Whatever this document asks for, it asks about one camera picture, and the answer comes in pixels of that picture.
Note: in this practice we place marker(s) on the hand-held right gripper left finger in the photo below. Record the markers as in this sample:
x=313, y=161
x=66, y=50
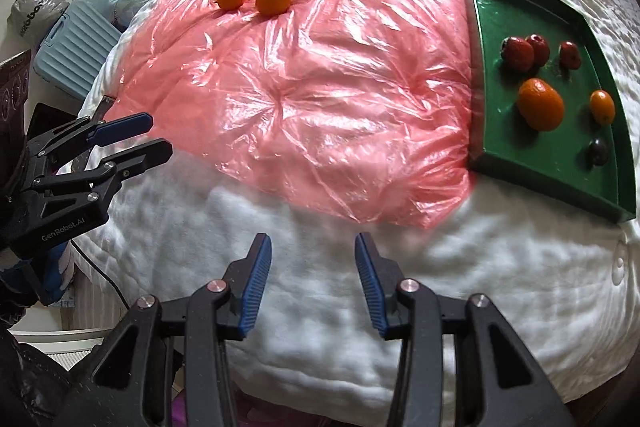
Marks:
x=256, y=287

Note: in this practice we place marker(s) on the bed with white quilt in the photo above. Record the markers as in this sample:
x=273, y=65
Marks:
x=320, y=357

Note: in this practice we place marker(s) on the dark purple plum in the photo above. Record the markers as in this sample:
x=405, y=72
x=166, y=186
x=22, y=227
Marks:
x=598, y=152

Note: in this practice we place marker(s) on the green shallow box tray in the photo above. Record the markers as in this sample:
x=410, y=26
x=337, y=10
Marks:
x=505, y=127

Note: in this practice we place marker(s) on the large orange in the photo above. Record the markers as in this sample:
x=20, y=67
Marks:
x=273, y=0
x=540, y=104

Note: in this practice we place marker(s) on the pink plastic sheet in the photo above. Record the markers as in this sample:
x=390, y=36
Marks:
x=325, y=97

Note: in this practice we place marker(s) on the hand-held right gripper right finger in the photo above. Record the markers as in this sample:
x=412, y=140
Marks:
x=370, y=287

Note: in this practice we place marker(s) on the person's left forearm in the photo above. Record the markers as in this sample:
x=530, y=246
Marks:
x=30, y=279

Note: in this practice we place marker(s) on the grey plastic bag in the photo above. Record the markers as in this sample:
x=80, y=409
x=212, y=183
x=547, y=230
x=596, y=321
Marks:
x=35, y=9

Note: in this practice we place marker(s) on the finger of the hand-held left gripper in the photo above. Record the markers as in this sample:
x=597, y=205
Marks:
x=125, y=125
x=145, y=154

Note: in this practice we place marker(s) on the red plum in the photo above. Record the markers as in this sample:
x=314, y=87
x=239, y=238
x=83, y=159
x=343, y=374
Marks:
x=516, y=53
x=540, y=48
x=570, y=55

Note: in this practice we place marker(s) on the light blue ribbed suitcase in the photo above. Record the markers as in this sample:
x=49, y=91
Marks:
x=75, y=52

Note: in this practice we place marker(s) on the dark printed panel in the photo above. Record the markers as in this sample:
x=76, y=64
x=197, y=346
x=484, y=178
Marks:
x=12, y=87

